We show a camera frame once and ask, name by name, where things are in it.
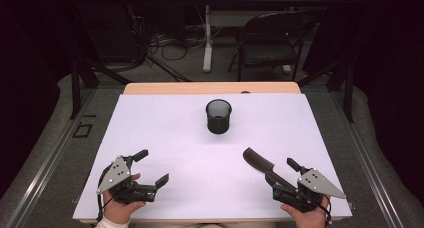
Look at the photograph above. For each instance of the wooden table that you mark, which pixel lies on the wooden table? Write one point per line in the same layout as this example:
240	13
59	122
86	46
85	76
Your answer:
186	88

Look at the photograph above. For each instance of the person's right hand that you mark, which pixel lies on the person's right hand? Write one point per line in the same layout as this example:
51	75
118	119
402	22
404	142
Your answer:
308	218

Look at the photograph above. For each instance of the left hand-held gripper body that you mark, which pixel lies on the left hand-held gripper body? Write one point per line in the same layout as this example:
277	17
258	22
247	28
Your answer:
115	174

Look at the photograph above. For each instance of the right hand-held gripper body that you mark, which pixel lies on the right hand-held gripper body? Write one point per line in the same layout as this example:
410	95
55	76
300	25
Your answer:
310	188

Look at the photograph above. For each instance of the aluminium floor rail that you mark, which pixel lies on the aluminium floor rail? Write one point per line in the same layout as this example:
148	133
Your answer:
50	154
370	161

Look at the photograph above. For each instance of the black mesh pen cup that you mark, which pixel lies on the black mesh pen cup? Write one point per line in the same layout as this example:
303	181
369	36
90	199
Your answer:
218	119

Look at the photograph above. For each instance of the black metal frame post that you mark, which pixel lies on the black metal frame post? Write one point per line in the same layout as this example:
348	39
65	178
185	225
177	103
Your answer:
75	88
348	91

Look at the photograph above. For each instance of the light desk with white legs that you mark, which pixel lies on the light desk with white legs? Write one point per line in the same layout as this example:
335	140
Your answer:
207	51

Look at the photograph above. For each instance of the black folding chair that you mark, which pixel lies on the black folding chair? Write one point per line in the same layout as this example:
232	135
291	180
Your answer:
266	54

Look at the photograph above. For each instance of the person's left hand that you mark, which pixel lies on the person's left hand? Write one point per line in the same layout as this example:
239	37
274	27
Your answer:
120	211

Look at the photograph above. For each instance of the white table mat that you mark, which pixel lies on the white table mat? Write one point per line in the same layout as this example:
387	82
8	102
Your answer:
200	168

